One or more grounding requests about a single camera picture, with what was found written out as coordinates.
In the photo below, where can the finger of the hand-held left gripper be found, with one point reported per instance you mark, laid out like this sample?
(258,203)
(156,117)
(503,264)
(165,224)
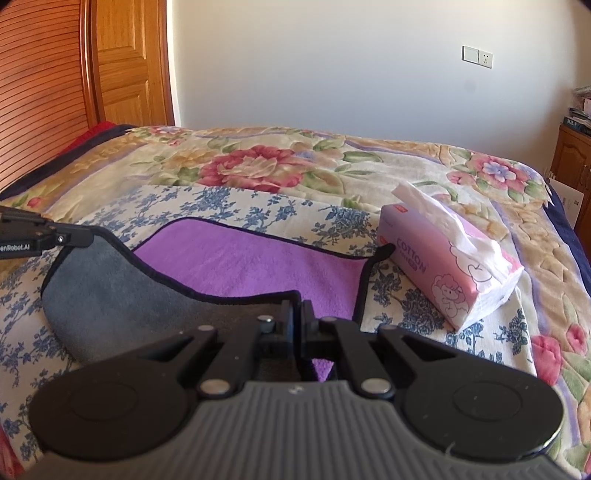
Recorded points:
(69,236)

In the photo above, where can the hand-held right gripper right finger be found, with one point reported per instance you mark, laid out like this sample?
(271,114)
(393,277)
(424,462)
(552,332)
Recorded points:
(308,333)

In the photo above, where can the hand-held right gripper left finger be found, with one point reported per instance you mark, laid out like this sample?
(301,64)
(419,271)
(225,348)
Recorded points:
(287,333)

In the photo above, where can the purple and grey towel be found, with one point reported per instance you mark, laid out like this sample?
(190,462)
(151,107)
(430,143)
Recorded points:
(254,263)

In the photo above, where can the red cloth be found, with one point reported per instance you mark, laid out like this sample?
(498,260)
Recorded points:
(87,138)

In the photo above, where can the white blue-flowered cloth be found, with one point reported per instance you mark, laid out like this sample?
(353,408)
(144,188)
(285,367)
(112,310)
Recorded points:
(286,212)

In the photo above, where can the slatted wooden headboard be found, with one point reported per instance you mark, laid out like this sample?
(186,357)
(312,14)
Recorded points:
(41,92)

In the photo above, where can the pink tissue pack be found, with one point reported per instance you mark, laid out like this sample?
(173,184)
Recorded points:
(443,267)

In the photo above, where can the floral blanket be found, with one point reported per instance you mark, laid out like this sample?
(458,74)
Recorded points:
(258,161)

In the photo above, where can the wooden door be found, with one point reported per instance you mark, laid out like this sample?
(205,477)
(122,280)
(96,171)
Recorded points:
(129,60)

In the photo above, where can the wooden cabinet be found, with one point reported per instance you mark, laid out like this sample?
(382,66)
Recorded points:
(570,161)

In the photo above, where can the stack of books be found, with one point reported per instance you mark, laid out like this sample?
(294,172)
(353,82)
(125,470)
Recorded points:
(579,113)

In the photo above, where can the white wall switch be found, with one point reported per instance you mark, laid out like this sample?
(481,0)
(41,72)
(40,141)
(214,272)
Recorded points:
(470,53)

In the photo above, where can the white wall socket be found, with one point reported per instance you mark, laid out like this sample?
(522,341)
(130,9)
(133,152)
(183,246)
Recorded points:
(485,58)

